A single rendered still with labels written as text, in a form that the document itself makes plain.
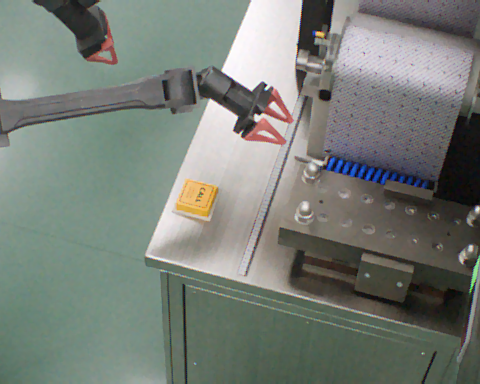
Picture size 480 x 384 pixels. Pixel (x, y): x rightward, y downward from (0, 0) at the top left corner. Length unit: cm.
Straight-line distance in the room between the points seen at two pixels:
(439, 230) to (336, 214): 20
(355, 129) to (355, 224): 18
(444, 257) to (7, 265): 160
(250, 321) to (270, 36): 70
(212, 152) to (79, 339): 98
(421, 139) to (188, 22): 194
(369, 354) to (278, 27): 82
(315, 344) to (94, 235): 120
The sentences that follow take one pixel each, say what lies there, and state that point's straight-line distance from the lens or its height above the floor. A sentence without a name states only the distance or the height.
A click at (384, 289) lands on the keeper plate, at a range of 198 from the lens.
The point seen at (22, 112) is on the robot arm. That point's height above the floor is 123.
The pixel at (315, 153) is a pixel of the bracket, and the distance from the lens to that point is 217.
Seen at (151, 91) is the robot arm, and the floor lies 119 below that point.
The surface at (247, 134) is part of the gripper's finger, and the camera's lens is 197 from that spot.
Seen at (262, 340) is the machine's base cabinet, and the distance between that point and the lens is 220.
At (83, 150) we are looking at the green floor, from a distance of 338.
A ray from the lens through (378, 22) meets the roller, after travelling 202.
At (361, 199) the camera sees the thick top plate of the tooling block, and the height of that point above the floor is 103.
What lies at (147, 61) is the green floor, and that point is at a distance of 363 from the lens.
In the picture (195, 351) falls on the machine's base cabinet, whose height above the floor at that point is 54.
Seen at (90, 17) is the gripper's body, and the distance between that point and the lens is 211.
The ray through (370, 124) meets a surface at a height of 115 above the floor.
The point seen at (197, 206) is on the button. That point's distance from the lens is 208.
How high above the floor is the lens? 261
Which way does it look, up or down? 53 degrees down
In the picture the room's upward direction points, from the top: 3 degrees clockwise
